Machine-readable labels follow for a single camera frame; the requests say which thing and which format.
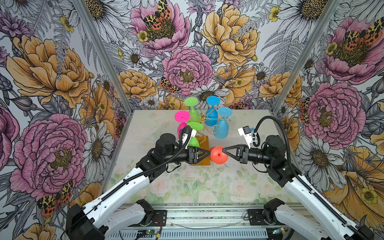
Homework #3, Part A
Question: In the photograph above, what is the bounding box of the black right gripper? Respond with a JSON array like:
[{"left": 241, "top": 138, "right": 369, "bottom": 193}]
[{"left": 222, "top": 145, "right": 274, "bottom": 165}]

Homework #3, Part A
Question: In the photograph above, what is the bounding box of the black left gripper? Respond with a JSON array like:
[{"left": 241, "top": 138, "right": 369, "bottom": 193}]
[{"left": 165, "top": 144, "right": 211, "bottom": 164}]

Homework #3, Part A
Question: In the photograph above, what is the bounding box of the red wine glass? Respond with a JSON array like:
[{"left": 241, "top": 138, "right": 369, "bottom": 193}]
[{"left": 210, "top": 146, "right": 229, "bottom": 165}]

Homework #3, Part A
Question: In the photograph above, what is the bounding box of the light blue wine glass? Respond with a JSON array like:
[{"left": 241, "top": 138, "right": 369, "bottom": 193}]
[{"left": 214, "top": 107, "right": 233, "bottom": 139}]

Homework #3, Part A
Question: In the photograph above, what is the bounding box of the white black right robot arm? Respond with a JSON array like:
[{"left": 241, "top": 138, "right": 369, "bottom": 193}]
[{"left": 223, "top": 135, "right": 375, "bottom": 240}]

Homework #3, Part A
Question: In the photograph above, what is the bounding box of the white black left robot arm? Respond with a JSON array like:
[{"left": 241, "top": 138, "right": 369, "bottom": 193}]
[{"left": 64, "top": 134, "right": 211, "bottom": 240}]

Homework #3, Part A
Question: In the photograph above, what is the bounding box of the front green wine glass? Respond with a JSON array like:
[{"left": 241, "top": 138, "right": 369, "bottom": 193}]
[{"left": 187, "top": 122, "right": 204, "bottom": 148}]

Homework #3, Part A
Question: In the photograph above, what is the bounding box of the green wine glass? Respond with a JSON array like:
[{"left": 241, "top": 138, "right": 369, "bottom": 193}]
[
  {"left": 187, "top": 122, "right": 204, "bottom": 148},
  {"left": 184, "top": 97, "right": 201, "bottom": 123}
]

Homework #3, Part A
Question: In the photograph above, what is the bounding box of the wooden rack base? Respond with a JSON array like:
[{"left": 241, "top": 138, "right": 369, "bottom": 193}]
[{"left": 190, "top": 134, "right": 211, "bottom": 166}]

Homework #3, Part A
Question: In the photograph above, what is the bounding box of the back blue wine glass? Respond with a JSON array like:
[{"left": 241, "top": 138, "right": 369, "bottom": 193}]
[{"left": 205, "top": 96, "right": 221, "bottom": 127}]

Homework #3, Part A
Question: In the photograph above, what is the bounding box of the pink wine glass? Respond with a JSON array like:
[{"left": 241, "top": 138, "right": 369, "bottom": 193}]
[{"left": 174, "top": 111, "right": 191, "bottom": 139}]

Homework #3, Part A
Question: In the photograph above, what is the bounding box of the back green wine glass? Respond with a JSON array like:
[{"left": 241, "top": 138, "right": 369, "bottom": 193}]
[{"left": 184, "top": 97, "right": 201, "bottom": 123}]

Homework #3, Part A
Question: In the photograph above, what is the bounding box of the green circuit board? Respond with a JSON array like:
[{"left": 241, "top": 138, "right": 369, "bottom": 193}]
[{"left": 135, "top": 230, "right": 162, "bottom": 240}]

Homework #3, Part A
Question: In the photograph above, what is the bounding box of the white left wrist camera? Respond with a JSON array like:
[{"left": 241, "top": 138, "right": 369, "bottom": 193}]
[{"left": 180, "top": 127, "right": 192, "bottom": 147}]

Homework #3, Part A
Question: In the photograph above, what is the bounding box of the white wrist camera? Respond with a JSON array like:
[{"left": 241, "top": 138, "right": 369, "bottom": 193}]
[
  {"left": 180, "top": 127, "right": 192, "bottom": 147},
  {"left": 238, "top": 126, "right": 255, "bottom": 149}
]

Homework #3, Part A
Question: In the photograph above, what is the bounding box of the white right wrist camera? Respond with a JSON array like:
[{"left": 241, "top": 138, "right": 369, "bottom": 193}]
[{"left": 238, "top": 126, "right": 255, "bottom": 149}]

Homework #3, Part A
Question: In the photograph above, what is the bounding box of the gold wire glass rack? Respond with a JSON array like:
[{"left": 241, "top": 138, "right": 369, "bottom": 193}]
[{"left": 190, "top": 106, "right": 233, "bottom": 140}]

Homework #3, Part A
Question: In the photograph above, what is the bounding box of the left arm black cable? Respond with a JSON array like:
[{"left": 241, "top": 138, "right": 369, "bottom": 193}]
[{"left": 89, "top": 125, "right": 193, "bottom": 208}]

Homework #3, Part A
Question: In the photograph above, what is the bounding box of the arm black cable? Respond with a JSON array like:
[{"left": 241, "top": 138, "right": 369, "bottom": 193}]
[
  {"left": 89, "top": 125, "right": 193, "bottom": 208},
  {"left": 252, "top": 115, "right": 364, "bottom": 238}
]

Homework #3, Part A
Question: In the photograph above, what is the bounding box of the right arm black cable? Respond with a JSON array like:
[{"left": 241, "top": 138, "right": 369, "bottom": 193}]
[{"left": 252, "top": 115, "right": 364, "bottom": 238}]

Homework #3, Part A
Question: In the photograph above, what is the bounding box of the right aluminium corner post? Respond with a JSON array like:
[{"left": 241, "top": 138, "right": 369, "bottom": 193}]
[{"left": 271, "top": 0, "right": 341, "bottom": 115}]

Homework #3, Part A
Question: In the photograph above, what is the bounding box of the aluminium corner post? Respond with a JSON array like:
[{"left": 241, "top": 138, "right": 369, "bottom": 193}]
[
  {"left": 271, "top": 0, "right": 341, "bottom": 115},
  {"left": 74, "top": 1, "right": 134, "bottom": 117}
]

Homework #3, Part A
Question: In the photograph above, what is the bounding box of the left aluminium corner post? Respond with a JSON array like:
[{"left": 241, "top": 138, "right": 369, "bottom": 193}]
[{"left": 74, "top": 1, "right": 134, "bottom": 117}]

